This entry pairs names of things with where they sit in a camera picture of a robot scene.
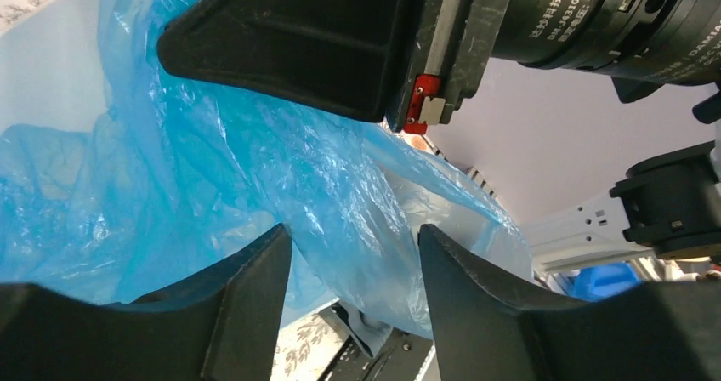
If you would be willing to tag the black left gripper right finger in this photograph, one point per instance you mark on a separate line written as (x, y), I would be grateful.
(489, 324)

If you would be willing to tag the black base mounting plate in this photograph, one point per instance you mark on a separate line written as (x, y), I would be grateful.
(403, 356)

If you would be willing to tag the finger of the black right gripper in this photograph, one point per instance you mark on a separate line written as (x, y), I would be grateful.
(346, 57)

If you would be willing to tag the grey-blue crumpled cloth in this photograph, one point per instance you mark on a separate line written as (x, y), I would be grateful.
(368, 333)

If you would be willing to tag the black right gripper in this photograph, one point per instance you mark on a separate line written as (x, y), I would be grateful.
(641, 45)

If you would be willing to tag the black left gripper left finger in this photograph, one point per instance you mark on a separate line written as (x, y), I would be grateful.
(220, 323)

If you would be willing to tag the teal folded cloth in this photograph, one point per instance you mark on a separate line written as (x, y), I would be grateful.
(603, 281)

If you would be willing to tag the blue plastic trash bag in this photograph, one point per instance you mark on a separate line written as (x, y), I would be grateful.
(178, 174)

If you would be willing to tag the white paper trash bin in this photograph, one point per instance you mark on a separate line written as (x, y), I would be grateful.
(51, 74)

